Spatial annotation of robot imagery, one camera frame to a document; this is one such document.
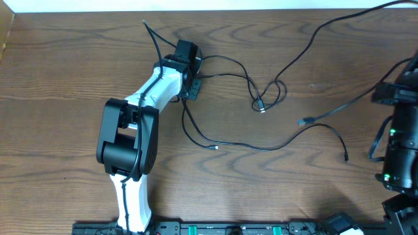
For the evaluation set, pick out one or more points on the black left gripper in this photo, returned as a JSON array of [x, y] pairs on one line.
[[194, 93]]

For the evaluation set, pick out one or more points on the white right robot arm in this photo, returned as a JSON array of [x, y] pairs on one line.
[[399, 172]]

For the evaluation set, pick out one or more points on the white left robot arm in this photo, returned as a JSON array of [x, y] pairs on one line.
[[128, 138]]

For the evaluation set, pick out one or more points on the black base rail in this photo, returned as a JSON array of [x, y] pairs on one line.
[[337, 224]]

